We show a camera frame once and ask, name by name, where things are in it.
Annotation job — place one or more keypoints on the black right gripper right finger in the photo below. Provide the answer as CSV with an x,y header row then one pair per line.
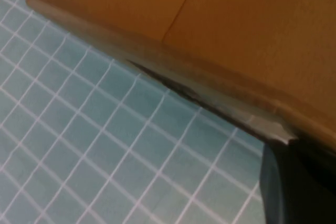
x,y
317,161

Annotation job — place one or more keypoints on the brown cardboard shoe box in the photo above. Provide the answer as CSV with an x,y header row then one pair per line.
x,y
236,37

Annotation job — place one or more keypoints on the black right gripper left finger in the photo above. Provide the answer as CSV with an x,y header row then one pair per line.
x,y
281,190

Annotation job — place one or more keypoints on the green checkered tablecloth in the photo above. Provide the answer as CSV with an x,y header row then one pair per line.
x,y
92,142

